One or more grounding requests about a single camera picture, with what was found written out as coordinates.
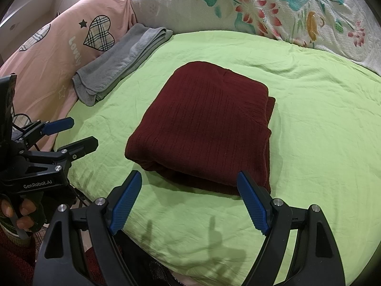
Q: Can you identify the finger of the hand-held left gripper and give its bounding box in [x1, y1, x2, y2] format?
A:
[56, 136, 99, 167]
[18, 117, 75, 143]

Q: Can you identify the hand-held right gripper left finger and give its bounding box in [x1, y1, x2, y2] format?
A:
[31, 170, 143, 286]

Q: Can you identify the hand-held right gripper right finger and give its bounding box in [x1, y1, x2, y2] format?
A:
[236, 171, 346, 286]

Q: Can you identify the maroon knit sweater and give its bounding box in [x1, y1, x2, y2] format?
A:
[124, 61, 276, 195]

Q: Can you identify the person's left hand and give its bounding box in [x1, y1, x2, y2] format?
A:
[0, 199, 36, 229]

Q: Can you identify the light green bed sheet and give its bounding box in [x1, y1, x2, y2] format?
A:
[54, 31, 381, 286]

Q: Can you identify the pink heart-print pillow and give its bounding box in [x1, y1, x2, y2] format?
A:
[0, 0, 140, 152]

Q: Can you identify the grey towel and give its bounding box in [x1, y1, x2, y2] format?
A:
[72, 24, 174, 107]

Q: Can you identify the person's red plaid clothing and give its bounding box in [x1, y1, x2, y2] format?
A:
[0, 229, 100, 286]

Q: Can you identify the white cabinet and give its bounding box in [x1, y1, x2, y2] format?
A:
[0, 0, 80, 63]

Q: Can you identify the white floral quilt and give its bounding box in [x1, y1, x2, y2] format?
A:
[131, 0, 381, 76]

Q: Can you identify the black cable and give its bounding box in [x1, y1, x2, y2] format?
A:
[67, 185, 93, 207]

